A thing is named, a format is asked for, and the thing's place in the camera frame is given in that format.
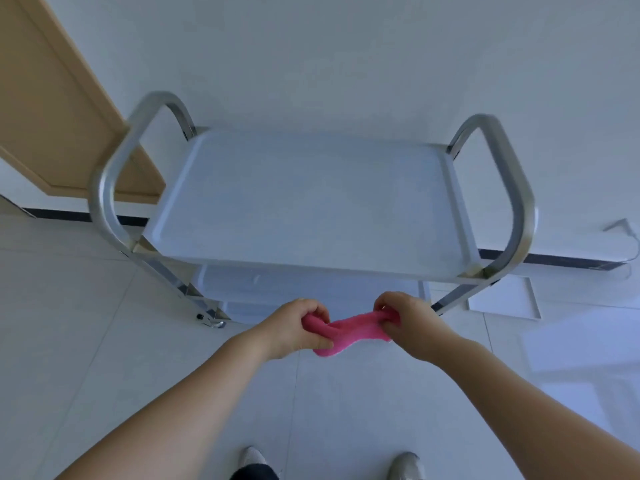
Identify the wooden door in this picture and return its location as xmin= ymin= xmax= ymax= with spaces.
xmin=0 ymin=0 xmax=167 ymax=205

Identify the white cable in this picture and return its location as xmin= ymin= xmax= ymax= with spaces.
xmin=603 ymin=219 xmax=640 ymax=281

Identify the person's shoe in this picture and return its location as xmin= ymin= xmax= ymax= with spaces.
xmin=236 ymin=446 xmax=269 ymax=470
xmin=388 ymin=452 xmax=426 ymax=480

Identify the person's right forearm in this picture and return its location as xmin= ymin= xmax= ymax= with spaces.
xmin=430 ymin=338 xmax=640 ymax=480

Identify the person's left hand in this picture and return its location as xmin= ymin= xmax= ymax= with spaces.
xmin=249 ymin=299 xmax=335 ymax=361

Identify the person's dark trouser leg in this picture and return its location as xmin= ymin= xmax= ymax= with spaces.
xmin=229 ymin=463 xmax=280 ymax=480

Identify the person's right shoe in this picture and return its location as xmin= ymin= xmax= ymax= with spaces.
xmin=388 ymin=452 xmax=426 ymax=480

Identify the stainless steel trolley cart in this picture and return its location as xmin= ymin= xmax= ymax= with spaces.
xmin=88 ymin=91 xmax=539 ymax=329

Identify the person's left shoe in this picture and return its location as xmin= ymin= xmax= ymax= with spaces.
xmin=236 ymin=446 xmax=269 ymax=470

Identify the white flat panel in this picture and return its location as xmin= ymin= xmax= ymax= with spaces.
xmin=468 ymin=276 xmax=542 ymax=321

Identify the person's right hand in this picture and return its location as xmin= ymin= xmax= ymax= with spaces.
xmin=373 ymin=292 xmax=463 ymax=364

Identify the pink cloth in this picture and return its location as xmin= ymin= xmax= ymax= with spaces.
xmin=301 ymin=308 xmax=401 ymax=358

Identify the person's left forearm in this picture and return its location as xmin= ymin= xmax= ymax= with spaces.
xmin=54 ymin=331 xmax=273 ymax=480

